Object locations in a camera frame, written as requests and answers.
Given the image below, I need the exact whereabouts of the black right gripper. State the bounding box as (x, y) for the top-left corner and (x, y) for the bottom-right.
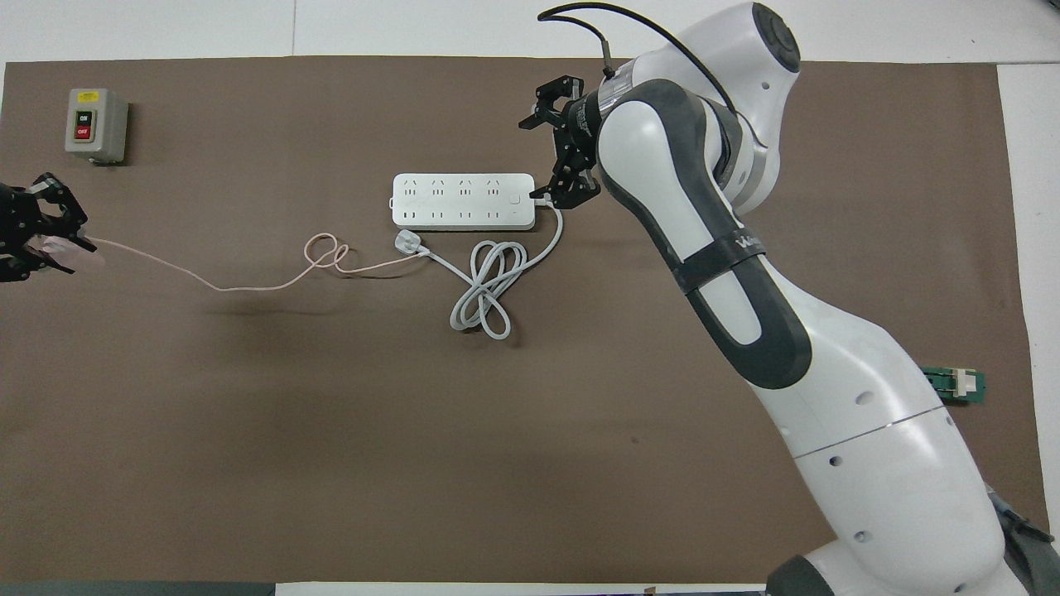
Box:
(519, 74), (605, 209)

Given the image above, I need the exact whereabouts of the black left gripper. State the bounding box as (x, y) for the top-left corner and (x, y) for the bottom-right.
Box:
(0, 172), (89, 282)

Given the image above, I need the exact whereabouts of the pink charger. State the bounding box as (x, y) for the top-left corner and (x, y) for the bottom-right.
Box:
(25, 235), (106, 270)

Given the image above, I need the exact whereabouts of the white power strip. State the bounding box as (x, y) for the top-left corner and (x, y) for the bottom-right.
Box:
(390, 172), (537, 232)

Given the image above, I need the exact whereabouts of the pink charger cable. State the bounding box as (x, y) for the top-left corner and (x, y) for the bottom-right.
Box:
(87, 233), (427, 292)

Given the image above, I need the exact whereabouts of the brown table mat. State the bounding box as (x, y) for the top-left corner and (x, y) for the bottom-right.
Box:
(0, 55), (1055, 584)

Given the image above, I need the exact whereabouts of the green circuit board block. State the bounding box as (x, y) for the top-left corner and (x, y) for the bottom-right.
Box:
(923, 364), (988, 406)

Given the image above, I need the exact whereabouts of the grey on-off switch box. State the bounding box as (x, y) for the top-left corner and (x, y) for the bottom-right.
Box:
(65, 88), (130, 166)

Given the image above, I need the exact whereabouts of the white power strip cable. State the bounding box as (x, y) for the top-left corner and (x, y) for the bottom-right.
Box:
(394, 199), (565, 340)

